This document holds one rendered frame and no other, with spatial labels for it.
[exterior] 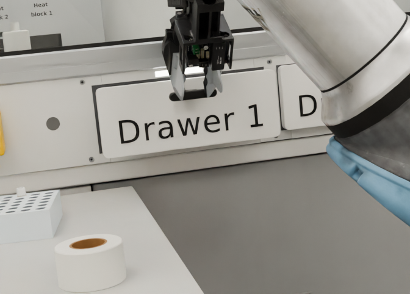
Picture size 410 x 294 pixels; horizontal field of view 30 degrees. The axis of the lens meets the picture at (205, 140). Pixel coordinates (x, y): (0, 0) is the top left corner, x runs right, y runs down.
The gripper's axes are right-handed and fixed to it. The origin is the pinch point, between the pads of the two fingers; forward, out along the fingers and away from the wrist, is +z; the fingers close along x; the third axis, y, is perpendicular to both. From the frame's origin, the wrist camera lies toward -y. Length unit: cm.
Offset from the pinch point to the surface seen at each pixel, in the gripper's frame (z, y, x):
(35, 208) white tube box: 0.7, 19.6, -25.2
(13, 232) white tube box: 1.9, 22.1, -28.4
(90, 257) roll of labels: -13.6, 40.4, -19.9
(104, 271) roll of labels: -12.0, 41.3, -18.7
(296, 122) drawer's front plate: 12.3, -2.8, 19.1
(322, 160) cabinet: 20.6, -0.8, 24.4
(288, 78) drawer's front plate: 6.1, -7.1, 18.3
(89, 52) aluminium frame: 0.6, -12.7, -14.3
